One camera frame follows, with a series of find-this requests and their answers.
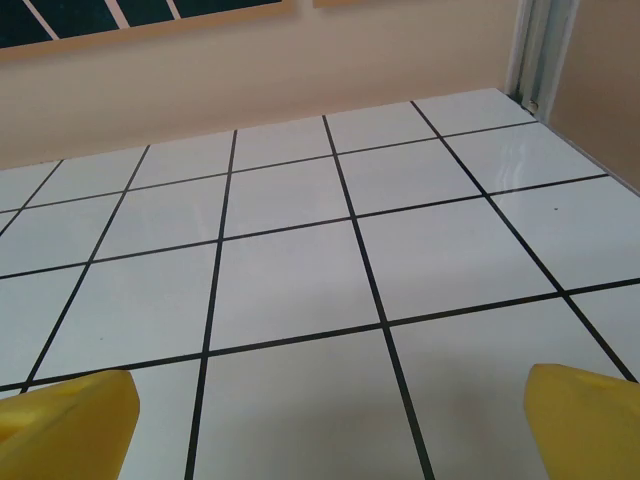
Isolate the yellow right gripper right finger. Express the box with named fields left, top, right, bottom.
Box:
left=523, top=363, right=640, bottom=480

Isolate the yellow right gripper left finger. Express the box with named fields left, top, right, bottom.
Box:
left=0, top=369, right=141, bottom=480

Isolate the aluminium corner post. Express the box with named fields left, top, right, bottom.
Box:
left=504, top=0, right=554, bottom=119

